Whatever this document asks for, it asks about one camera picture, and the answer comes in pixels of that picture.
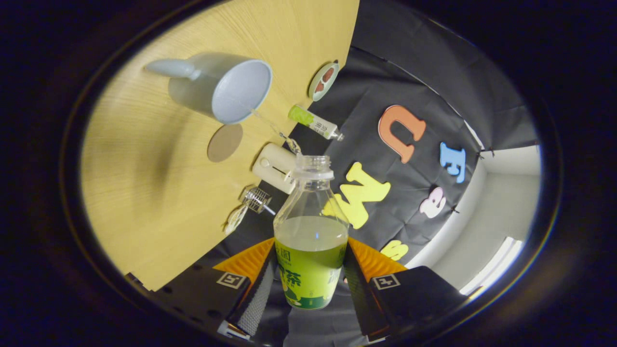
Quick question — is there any wooden table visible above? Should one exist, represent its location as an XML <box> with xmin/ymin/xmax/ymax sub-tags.
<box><xmin>80</xmin><ymin>0</ymin><xmax>361</xmax><ymax>292</ymax></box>

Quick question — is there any wire mesh holder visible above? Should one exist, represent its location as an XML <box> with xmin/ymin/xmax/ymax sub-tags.
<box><xmin>240</xmin><ymin>187</ymin><xmax>272</xmax><ymax>214</ymax></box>

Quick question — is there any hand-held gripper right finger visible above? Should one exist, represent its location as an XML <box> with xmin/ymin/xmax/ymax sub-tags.
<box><xmin>343</xmin><ymin>236</ymin><xmax>466</xmax><ymax>343</ymax></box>

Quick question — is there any pale green plate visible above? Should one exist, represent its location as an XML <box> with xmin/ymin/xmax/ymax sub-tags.
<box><xmin>308</xmin><ymin>62</ymin><xmax>340</xmax><ymax>102</ymax></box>

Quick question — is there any white cup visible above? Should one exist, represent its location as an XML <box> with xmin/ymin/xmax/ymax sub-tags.
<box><xmin>144</xmin><ymin>52</ymin><xmax>273</xmax><ymax>125</ymax></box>

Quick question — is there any tall white green bottle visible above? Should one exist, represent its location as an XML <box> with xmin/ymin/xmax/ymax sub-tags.
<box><xmin>288</xmin><ymin>105</ymin><xmax>345</xmax><ymax>142</ymax></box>

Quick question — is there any brown round coaster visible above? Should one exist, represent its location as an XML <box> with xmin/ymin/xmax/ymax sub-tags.
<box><xmin>207</xmin><ymin>123</ymin><xmax>244</xmax><ymax>163</ymax></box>

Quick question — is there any green label juice bottle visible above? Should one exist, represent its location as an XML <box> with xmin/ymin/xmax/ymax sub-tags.
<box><xmin>273</xmin><ymin>155</ymin><xmax>349</xmax><ymax>310</ymax></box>

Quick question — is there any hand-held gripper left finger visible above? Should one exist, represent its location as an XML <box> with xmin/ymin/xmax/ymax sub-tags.
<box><xmin>159</xmin><ymin>237</ymin><xmax>278</xmax><ymax>338</ymax></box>

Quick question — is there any white divided dish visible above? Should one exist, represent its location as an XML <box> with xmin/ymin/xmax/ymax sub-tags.
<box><xmin>223</xmin><ymin>205</ymin><xmax>249</xmax><ymax>236</ymax></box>

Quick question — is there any white toaster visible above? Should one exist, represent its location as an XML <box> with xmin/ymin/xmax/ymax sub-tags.
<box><xmin>252</xmin><ymin>143</ymin><xmax>298</xmax><ymax>195</ymax></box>

